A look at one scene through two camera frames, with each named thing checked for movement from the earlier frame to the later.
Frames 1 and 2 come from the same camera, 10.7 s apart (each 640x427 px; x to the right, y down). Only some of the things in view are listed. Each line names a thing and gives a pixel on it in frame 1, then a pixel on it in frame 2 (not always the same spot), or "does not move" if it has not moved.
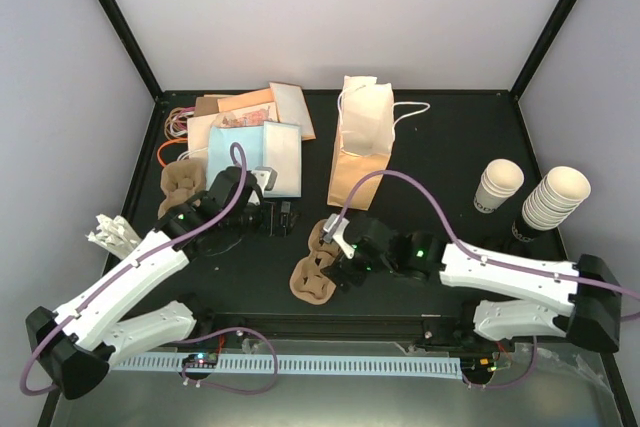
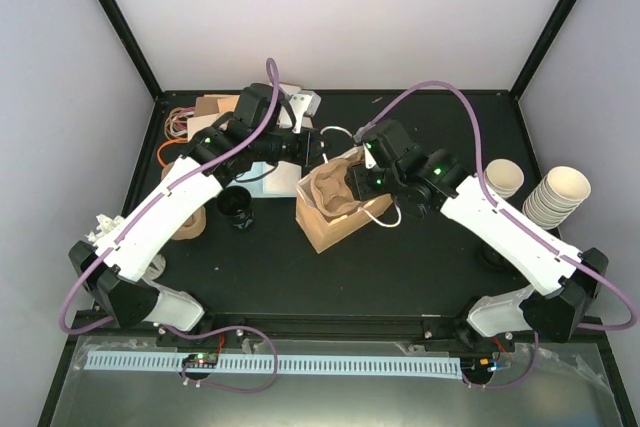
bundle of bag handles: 176,129 does not move
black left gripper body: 267,224 to 302,155
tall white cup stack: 555,198 does not move
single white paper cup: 500,179 does not move
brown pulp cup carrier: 307,280 to 329,185
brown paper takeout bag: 364,141 to 322,231
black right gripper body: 357,277 to 368,190
